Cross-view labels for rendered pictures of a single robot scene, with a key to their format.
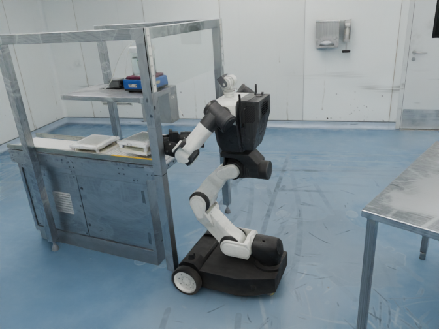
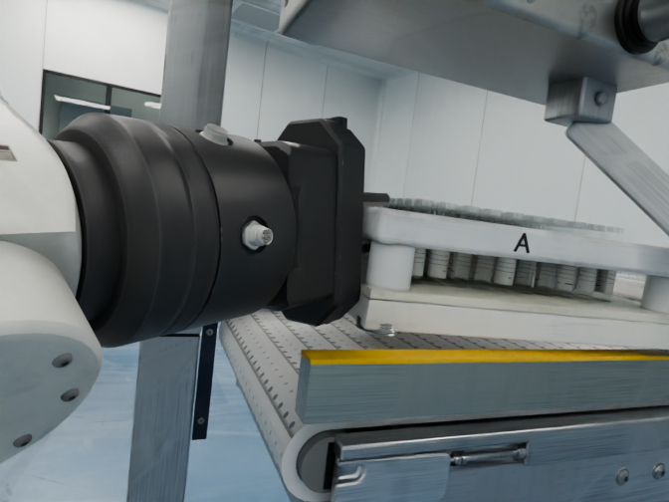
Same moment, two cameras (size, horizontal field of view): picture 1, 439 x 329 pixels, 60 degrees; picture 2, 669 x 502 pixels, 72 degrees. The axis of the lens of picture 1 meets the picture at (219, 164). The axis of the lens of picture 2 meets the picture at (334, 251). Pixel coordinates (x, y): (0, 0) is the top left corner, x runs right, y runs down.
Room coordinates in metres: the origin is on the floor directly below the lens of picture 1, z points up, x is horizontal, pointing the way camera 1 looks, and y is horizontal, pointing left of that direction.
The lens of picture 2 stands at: (2.61, 0.12, 0.94)
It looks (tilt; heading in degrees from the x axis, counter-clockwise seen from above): 5 degrees down; 133
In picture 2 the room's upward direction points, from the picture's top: 7 degrees clockwise
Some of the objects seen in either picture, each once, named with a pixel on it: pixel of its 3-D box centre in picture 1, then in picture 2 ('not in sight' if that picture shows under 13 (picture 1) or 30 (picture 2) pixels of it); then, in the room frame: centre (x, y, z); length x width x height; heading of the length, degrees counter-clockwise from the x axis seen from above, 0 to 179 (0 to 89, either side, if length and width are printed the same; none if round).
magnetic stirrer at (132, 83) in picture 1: (146, 81); not in sight; (2.41, 0.42, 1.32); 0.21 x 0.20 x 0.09; 155
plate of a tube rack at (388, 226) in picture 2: (144, 139); (463, 232); (2.42, 0.49, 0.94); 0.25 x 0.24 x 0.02; 147
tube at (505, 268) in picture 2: not in sight; (506, 264); (2.48, 0.44, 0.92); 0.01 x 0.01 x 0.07
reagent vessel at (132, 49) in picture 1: (142, 59); not in sight; (2.40, 0.42, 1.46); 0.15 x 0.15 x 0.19
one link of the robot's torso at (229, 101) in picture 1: (240, 119); not in sight; (2.11, -0.14, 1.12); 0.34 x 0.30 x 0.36; 155
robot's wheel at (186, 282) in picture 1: (186, 280); not in sight; (2.00, 0.26, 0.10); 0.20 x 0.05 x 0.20; 65
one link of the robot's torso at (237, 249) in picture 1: (240, 242); not in sight; (2.13, -0.10, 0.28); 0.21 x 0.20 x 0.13; 65
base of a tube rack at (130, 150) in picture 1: (144, 145); (455, 286); (2.42, 0.49, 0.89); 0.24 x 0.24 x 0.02; 57
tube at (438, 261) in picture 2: not in sight; (439, 257); (2.45, 0.39, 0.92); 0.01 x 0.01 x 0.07
